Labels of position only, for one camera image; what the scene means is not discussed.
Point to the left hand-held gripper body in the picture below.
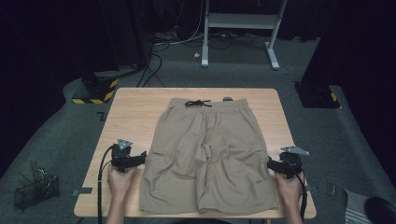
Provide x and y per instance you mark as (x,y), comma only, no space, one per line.
(122,154)

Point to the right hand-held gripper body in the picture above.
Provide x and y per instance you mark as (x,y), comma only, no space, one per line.
(291,161)

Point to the beige shorts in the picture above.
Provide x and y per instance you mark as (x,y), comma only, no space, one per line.
(205,155)

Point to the person's right hand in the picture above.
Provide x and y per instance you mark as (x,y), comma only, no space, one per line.
(289,188)

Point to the person's left hand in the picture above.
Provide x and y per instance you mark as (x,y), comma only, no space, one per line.
(120,182)

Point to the grey tape strip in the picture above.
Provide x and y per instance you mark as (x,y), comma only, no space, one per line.
(312,188)
(84,190)

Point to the black yellow striped stand base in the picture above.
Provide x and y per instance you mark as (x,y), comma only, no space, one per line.
(99,88)

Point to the grey striped cloth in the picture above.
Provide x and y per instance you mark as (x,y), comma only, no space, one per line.
(353,208)

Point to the grey table grommet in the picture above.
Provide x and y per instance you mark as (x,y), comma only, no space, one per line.
(227,98)

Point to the white metal stand frame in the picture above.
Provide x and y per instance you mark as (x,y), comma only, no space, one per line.
(239,21)

